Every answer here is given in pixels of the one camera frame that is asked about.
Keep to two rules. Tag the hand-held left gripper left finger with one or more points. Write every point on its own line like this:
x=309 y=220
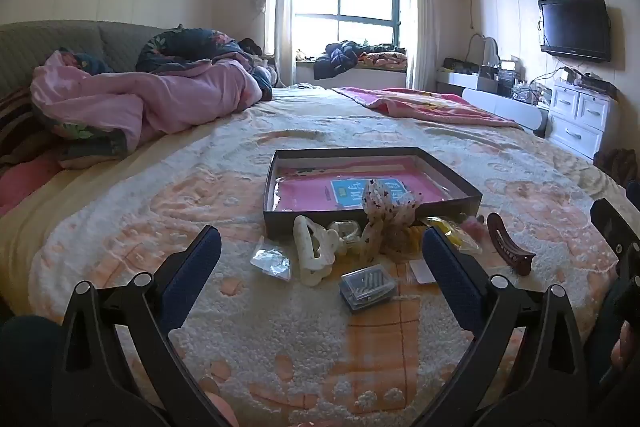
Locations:
x=192 y=277

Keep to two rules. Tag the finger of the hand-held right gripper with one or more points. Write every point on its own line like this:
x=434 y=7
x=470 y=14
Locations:
x=612 y=219

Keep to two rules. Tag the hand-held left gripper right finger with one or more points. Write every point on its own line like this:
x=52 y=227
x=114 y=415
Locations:
x=447 y=277

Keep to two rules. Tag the white translucent packet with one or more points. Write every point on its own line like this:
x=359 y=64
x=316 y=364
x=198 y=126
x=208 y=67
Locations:
x=417 y=272

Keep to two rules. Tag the pink pompom hair clip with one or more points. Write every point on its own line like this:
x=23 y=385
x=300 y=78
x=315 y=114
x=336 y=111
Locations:
x=472 y=224

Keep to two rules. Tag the brown hair clip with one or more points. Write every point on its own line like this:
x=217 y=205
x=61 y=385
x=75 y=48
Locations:
x=510 y=252

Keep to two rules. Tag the small clear plastic bag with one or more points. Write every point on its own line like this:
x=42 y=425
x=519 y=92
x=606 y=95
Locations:
x=270 y=262

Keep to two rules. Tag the clear box of hairpins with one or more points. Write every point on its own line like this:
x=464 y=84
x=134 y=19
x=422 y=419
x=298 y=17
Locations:
x=367 y=287

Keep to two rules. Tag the polka dot scrunchie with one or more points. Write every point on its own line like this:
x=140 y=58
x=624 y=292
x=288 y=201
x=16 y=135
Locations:
x=382 y=207

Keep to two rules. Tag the clear hair claw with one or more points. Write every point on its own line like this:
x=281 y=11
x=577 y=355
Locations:
x=345 y=229

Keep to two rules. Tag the white hair claw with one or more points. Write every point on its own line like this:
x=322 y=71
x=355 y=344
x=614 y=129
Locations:
x=307 y=257

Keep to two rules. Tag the dark cardboard box pink lining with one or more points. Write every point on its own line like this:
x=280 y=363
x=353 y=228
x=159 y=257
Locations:
x=310 y=194

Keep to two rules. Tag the person's right hand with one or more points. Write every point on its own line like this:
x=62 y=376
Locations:
x=627 y=344

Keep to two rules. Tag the dark brown bag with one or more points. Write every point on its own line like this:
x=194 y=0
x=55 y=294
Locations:
x=617 y=167

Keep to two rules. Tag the white drawer cabinet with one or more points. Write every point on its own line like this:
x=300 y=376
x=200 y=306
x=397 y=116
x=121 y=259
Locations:
x=577 y=117

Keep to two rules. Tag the blue printed card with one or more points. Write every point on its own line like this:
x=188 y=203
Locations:
x=345 y=192

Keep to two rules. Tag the white footboard panel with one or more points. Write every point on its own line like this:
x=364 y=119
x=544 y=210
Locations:
x=505 y=107

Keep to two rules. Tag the pink cartoon blanket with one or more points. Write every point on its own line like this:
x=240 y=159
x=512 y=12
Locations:
x=425 y=104

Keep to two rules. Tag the pink and floral quilt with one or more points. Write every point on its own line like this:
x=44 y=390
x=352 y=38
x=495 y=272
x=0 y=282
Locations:
x=165 y=102

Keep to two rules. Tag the desk organizer boxes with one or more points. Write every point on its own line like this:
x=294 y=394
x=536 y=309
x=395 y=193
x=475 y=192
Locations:
x=500 y=77

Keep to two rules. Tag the person's dark clothing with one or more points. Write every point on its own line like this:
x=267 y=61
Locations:
x=25 y=372

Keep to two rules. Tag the pink pillow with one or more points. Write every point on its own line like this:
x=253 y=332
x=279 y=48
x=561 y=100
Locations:
x=25 y=182

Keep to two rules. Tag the white vanity desk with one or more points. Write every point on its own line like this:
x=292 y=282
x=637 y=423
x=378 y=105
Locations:
x=460 y=79

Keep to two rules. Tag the vanity mirror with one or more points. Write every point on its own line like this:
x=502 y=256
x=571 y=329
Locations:
x=487 y=49

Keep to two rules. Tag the colourful folded blanket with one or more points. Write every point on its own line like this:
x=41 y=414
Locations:
x=385 y=57

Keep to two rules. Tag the striped pillow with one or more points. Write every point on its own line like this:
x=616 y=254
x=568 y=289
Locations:
x=15 y=122

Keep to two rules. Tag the dark cloth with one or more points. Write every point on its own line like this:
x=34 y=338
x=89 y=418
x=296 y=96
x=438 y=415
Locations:
x=249 y=47

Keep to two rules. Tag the dark blue jacket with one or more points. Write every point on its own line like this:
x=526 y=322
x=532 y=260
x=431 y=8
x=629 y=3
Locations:
x=337 y=59

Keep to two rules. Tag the white curtain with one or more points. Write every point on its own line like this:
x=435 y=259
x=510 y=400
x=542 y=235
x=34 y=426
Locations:
x=422 y=12
x=281 y=7

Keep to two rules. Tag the grey padded headboard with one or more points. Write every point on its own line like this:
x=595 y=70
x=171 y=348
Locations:
x=50 y=42

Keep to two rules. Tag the window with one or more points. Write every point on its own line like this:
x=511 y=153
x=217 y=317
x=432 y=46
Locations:
x=345 y=2

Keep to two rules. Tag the black wall television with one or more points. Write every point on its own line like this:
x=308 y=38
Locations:
x=575 y=29

